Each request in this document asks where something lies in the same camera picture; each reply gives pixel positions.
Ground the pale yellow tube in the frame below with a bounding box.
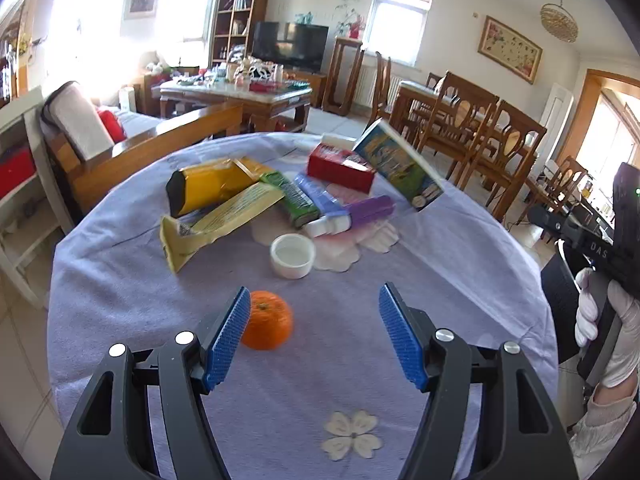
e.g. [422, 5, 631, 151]
[160, 182, 284, 274]

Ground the crystal pendant lamp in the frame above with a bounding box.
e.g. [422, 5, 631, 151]
[539, 0, 579, 44]

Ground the white standing air conditioner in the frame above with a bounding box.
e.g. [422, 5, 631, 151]
[538, 84, 574, 160]

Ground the red small box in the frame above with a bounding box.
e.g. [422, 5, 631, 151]
[307, 143, 375, 194]

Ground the green chewing gum box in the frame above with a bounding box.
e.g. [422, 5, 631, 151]
[260, 171, 321, 229]

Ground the yellow snack bag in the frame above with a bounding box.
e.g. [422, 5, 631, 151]
[166, 157, 273, 218]

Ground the blue white milk carton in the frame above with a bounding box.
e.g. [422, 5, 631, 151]
[354, 118, 444, 211]

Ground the right white gloved hand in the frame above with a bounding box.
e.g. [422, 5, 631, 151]
[575, 269, 639, 388]

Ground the tall wooden plant stand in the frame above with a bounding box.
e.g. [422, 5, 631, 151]
[322, 36, 367, 117]

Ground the wooden chair by doorway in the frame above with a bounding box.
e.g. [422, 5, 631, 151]
[518, 156, 588, 224]

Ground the framed floral picture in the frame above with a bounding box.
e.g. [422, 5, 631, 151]
[477, 15, 542, 84]

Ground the wooden dining table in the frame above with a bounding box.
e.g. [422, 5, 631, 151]
[390, 77, 444, 148]

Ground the purple tube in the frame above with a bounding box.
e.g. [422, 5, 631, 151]
[345, 195, 395, 229]

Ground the black flat television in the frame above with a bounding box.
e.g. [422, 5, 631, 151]
[252, 22, 329, 73]

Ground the white side shelf unit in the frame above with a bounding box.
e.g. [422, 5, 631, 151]
[1, 88, 74, 308]

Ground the wooden tv cabinet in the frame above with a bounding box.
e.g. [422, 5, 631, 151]
[284, 68, 328, 108]

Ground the wooden coffee table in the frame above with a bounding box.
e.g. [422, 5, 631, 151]
[160, 80, 312, 132]

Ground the wooden sofa with cushions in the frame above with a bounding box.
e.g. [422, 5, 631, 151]
[40, 81, 243, 214]

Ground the purple floral tablecloth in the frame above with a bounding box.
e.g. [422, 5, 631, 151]
[48, 133, 558, 479]

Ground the black round trash bin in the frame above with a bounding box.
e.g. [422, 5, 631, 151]
[540, 246, 590, 364]

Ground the orange tangerine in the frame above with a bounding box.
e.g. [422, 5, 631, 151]
[241, 290, 294, 351]

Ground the wooden bookshelf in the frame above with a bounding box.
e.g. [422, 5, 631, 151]
[209, 0, 268, 64]

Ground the blue toothpaste tube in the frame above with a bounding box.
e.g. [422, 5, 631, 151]
[294, 174, 352, 238]

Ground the red cushion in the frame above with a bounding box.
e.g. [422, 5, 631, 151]
[96, 108, 127, 144]

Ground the wooden dining chair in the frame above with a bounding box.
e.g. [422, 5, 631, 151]
[416, 72, 499, 181]
[454, 100, 547, 222]

